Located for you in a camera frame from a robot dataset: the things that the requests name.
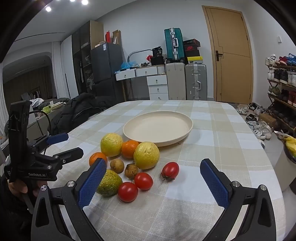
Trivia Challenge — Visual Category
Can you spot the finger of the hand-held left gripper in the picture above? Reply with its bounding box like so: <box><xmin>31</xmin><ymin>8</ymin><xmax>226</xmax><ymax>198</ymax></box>
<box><xmin>27</xmin><ymin>133</ymin><xmax>69</xmax><ymax>151</ymax></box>
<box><xmin>35</xmin><ymin>147</ymin><xmax>84</xmax><ymax>166</ymax></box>

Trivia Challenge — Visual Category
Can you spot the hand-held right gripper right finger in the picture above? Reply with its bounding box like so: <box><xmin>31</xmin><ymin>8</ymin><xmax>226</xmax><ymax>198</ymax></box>
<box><xmin>200</xmin><ymin>158</ymin><xmax>277</xmax><ymax>241</ymax></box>

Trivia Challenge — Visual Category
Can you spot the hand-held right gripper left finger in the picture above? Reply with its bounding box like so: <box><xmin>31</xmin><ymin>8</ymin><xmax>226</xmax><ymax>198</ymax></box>
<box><xmin>31</xmin><ymin>158</ymin><xmax>108</xmax><ymax>241</ymax></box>

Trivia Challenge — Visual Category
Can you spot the green yellow wrinkled fruit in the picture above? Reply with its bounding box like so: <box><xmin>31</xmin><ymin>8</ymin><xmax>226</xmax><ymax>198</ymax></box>
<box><xmin>96</xmin><ymin>169</ymin><xmax>123</xmax><ymax>198</ymax></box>

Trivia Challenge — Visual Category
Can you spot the orange mandarin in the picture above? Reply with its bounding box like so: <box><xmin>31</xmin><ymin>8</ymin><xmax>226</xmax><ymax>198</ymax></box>
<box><xmin>121</xmin><ymin>140</ymin><xmax>140</xmax><ymax>159</ymax></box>
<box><xmin>89</xmin><ymin>152</ymin><xmax>108</xmax><ymax>167</ymax></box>

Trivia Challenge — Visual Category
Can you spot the small brown fruit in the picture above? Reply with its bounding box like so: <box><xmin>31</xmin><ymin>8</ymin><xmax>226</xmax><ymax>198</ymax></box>
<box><xmin>110</xmin><ymin>159</ymin><xmax>125</xmax><ymax>173</ymax></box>
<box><xmin>124</xmin><ymin>163</ymin><xmax>139</xmax><ymax>179</ymax></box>

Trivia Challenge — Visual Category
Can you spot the red tomato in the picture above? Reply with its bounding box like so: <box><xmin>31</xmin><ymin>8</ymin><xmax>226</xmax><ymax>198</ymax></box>
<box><xmin>118</xmin><ymin>182</ymin><xmax>139</xmax><ymax>203</ymax></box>
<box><xmin>134</xmin><ymin>172</ymin><xmax>153</xmax><ymax>191</ymax></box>
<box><xmin>161</xmin><ymin>162</ymin><xmax>180</xmax><ymax>181</ymax></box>

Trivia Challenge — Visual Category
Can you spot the cream plate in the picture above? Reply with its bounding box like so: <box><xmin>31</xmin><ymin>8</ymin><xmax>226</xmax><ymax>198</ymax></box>
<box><xmin>123</xmin><ymin>111</ymin><xmax>193</xmax><ymax>147</ymax></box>

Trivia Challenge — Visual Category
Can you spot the person's left forearm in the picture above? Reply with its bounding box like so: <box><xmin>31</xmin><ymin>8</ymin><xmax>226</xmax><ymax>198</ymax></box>
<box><xmin>0</xmin><ymin>176</ymin><xmax>35</xmax><ymax>241</ymax></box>

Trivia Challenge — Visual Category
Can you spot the person's left hand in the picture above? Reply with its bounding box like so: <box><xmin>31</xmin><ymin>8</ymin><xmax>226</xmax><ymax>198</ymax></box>
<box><xmin>8</xmin><ymin>181</ymin><xmax>48</xmax><ymax>198</ymax></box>

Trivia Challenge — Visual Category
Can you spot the black jacket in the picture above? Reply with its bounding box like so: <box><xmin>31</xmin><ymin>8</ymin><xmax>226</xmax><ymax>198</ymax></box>
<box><xmin>50</xmin><ymin>93</ymin><xmax>114</xmax><ymax>136</ymax></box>

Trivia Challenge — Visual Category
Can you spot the checked beige tablecloth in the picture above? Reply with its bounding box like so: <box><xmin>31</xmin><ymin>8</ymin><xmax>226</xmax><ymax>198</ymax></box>
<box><xmin>35</xmin><ymin>100</ymin><xmax>285</xmax><ymax>241</ymax></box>

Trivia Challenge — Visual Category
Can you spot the brown curtain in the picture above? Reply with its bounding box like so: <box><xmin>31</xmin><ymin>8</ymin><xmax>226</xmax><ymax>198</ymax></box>
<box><xmin>2</xmin><ymin>67</ymin><xmax>55</xmax><ymax>105</ymax></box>

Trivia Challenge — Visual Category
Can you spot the white curtain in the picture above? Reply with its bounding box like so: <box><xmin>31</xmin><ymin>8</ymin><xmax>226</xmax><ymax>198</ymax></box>
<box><xmin>51</xmin><ymin>40</ymin><xmax>71</xmax><ymax>99</ymax></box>

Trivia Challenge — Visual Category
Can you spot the pile of white sneakers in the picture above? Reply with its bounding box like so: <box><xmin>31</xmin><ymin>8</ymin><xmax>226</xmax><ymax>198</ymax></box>
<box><xmin>236</xmin><ymin>102</ymin><xmax>273</xmax><ymax>149</ymax></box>

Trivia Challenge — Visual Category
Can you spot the brown cardboard box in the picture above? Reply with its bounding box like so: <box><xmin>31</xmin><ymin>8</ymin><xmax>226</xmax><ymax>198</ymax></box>
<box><xmin>258</xmin><ymin>113</ymin><xmax>277</xmax><ymax>128</ymax></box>

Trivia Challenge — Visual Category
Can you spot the yellow bag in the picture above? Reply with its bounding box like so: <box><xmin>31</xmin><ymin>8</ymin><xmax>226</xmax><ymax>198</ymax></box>
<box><xmin>283</xmin><ymin>137</ymin><xmax>296</xmax><ymax>158</ymax></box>

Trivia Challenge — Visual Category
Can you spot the dark grey refrigerator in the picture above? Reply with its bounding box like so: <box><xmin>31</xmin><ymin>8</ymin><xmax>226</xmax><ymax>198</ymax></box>
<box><xmin>90</xmin><ymin>42</ymin><xmax>124</xmax><ymax>102</ymax></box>

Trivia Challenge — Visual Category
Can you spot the blue plastic bag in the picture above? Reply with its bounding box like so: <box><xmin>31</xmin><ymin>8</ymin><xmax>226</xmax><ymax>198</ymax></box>
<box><xmin>120</xmin><ymin>61</ymin><xmax>138</xmax><ymax>70</ymax></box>

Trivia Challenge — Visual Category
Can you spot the silver suitcase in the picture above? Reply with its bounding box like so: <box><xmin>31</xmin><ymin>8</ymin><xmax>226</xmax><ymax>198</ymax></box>
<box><xmin>185</xmin><ymin>64</ymin><xmax>208</xmax><ymax>101</ymax></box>

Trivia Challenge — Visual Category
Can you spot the beige suitcase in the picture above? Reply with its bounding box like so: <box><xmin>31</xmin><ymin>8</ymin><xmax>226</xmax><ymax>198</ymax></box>
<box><xmin>165</xmin><ymin>62</ymin><xmax>187</xmax><ymax>100</ymax></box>

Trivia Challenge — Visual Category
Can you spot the wooden shoe rack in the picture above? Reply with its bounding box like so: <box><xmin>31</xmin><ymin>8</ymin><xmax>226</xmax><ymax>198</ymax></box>
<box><xmin>267</xmin><ymin>62</ymin><xmax>296</xmax><ymax>137</ymax></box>

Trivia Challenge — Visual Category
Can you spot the tall wooden cabinet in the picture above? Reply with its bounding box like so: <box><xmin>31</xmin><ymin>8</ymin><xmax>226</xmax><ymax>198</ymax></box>
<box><xmin>71</xmin><ymin>20</ymin><xmax>104</xmax><ymax>93</ymax></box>

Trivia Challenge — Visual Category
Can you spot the wooden door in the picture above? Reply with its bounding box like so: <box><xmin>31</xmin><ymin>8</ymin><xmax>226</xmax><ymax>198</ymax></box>
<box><xmin>202</xmin><ymin>5</ymin><xmax>253</xmax><ymax>105</ymax></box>

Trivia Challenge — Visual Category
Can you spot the white drawer desk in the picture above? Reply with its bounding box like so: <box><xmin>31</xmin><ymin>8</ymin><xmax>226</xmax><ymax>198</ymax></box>
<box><xmin>115</xmin><ymin>65</ymin><xmax>169</xmax><ymax>101</ymax></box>

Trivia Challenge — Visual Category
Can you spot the open cardboard box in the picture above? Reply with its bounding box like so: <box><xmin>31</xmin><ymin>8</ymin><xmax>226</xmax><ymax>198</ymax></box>
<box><xmin>112</xmin><ymin>30</ymin><xmax>122</xmax><ymax>45</ymax></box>

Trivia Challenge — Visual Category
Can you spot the black and yellow shoe box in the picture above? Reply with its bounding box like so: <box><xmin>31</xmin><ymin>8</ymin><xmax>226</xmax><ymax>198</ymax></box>
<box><xmin>186</xmin><ymin>56</ymin><xmax>204</xmax><ymax>65</ymax></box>

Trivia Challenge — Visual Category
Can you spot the assorted shoes group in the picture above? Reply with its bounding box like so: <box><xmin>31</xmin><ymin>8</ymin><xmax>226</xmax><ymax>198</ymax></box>
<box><xmin>265</xmin><ymin>53</ymin><xmax>296</xmax><ymax>107</ymax></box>

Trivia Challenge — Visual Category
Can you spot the red and black shoe box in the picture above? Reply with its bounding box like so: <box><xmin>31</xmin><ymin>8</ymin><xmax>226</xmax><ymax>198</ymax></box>
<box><xmin>184</xmin><ymin>45</ymin><xmax>200</xmax><ymax>57</ymax></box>

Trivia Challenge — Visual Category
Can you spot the teal suitcase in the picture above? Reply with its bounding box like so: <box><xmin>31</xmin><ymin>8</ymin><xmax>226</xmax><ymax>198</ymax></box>
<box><xmin>164</xmin><ymin>28</ymin><xmax>185</xmax><ymax>62</ymax></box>

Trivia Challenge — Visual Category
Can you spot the black cable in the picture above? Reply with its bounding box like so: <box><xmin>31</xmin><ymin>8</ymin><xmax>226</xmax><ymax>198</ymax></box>
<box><xmin>29</xmin><ymin>111</ymin><xmax>51</xmax><ymax>155</ymax></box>

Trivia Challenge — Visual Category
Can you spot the grey arched frame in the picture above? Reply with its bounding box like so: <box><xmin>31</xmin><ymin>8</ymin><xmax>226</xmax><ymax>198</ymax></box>
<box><xmin>128</xmin><ymin>49</ymin><xmax>153</xmax><ymax>67</ymax></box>

